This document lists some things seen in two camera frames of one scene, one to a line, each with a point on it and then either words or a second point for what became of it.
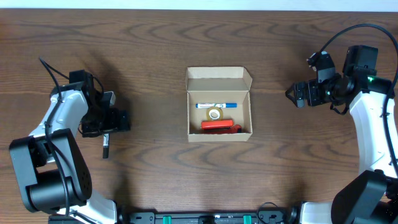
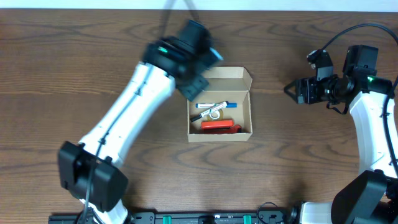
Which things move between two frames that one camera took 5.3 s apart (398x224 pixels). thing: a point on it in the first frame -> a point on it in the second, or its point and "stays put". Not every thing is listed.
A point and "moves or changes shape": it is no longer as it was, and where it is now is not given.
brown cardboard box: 218,84 stays put
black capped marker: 106,145 moves or changes shape
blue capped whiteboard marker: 219,104 stays put
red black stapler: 217,124 stays put
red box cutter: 234,129 stays put
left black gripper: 112,125 -> 195,88
